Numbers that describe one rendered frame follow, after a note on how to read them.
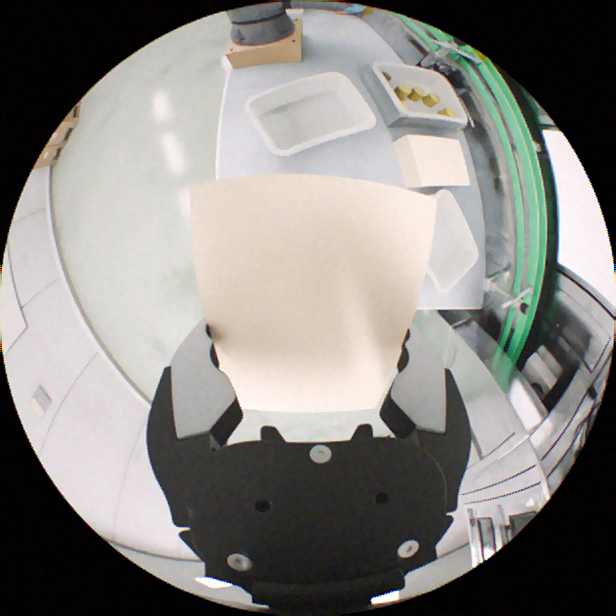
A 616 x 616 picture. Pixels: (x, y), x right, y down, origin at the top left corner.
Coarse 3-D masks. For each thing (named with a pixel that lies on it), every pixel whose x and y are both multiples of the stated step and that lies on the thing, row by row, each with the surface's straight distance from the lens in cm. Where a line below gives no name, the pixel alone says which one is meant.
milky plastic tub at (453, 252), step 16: (448, 192) 50; (448, 208) 54; (448, 224) 59; (464, 224) 54; (432, 240) 57; (448, 240) 60; (464, 240) 59; (432, 256) 58; (448, 256) 62; (464, 256) 61; (432, 272) 50; (448, 272) 59; (464, 272) 58; (448, 288) 56
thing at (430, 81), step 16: (384, 64) 56; (400, 64) 59; (384, 80) 51; (400, 80) 64; (416, 80) 67; (432, 80) 68; (448, 96) 66; (400, 112) 50; (416, 112) 50; (432, 112) 63; (464, 112) 63
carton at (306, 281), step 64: (192, 192) 10; (256, 192) 9; (320, 192) 9; (384, 192) 10; (256, 256) 9; (320, 256) 9; (384, 256) 10; (256, 320) 11; (320, 320) 10; (384, 320) 11; (256, 384) 14; (320, 384) 14; (384, 384) 16
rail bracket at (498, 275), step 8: (496, 264) 71; (496, 272) 66; (504, 272) 68; (488, 280) 62; (496, 280) 65; (504, 280) 70; (488, 288) 63; (496, 288) 61; (528, 288) 66; (504, 296) 60; (512, 296) 57; (520, 296) 61; (504, 304) 55; (512, 304) 58; (520, 304) 57
